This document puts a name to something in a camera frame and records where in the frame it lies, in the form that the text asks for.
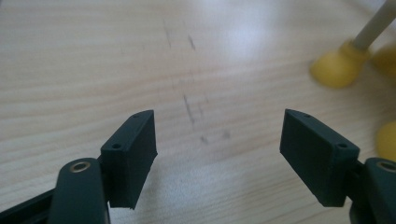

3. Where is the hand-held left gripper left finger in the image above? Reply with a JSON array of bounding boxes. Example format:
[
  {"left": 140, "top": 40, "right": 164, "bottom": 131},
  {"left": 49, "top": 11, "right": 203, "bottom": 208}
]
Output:
[{"left": 99, "top": 109, "right": 159, "bottom": 210}]

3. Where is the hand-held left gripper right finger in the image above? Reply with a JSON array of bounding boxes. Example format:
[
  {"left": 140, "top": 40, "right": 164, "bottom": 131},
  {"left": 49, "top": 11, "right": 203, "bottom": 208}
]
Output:
[{"left": 279, "top": 108, "right": 361, "bottom": 208}]

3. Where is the cream trash bin with legs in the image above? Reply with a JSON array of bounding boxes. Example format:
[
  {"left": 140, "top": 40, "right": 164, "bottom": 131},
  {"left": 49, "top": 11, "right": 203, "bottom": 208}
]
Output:
[{"left": 309, "top": 0, "right": 396, "bottom": 162}]

